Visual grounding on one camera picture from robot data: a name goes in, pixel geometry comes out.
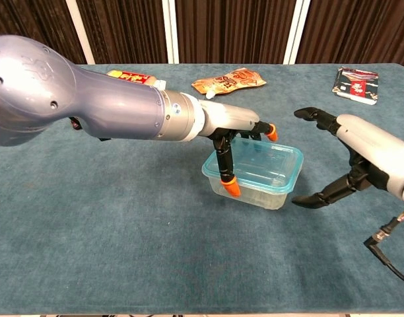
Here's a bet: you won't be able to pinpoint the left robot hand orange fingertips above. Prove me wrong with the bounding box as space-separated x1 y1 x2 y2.
198 98 279 198

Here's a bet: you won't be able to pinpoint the blue rimmed transparent lid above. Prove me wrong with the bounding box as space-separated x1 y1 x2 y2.
201 137 304 195

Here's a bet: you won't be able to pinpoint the clear plastic food container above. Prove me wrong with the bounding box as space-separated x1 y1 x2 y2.
205 173 289 211

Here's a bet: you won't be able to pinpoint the orange spout pouch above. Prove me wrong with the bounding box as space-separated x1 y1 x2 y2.
191 67 267 99

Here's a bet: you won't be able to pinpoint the brown slatted partition panel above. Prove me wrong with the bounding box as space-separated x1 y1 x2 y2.
75 0 169 65
174 0 297 65
0 0 87 65
296 0 404 70

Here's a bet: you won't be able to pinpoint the orange juice bottle white cap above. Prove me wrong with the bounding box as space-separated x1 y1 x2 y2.
106 69 166 90

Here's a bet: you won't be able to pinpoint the dark snack packet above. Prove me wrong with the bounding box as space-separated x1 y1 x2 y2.
331 67 380 106

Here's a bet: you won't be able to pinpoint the teal tablecloth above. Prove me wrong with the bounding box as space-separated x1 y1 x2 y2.
0 63 404 314

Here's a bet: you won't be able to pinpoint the white partition post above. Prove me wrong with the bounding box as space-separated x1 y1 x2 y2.
283 0 312 65
161 0 180 65
65 0 96 65

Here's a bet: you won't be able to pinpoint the black cable with connector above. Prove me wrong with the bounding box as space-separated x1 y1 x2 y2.
363 213 404 288

